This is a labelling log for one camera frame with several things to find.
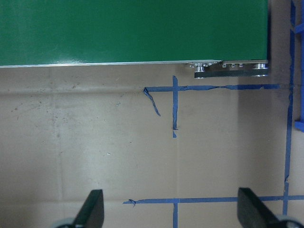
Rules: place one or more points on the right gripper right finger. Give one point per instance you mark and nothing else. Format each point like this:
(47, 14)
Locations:
(252, 212)

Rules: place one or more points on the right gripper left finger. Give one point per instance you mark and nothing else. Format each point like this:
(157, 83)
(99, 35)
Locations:
(91, 214)

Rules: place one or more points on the right blue plastic bin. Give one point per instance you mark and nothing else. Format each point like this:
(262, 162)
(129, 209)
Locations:
(298, 29)

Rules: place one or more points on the green conveyor belt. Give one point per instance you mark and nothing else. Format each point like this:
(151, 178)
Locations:
(220, 37)

